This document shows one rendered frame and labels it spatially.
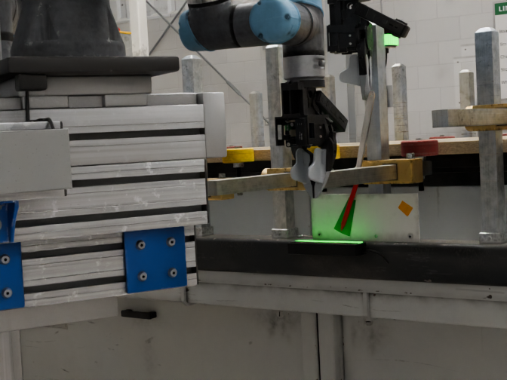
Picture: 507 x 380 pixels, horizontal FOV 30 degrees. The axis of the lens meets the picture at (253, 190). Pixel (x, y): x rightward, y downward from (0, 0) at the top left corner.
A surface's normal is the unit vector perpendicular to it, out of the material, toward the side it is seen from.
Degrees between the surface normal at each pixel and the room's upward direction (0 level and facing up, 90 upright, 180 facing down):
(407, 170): 90
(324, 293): 90
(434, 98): 90
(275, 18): 90
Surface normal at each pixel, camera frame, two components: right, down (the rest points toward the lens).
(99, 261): 0.48, 0.02
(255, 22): -0.40, 0.07
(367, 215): -0.60, 0.07
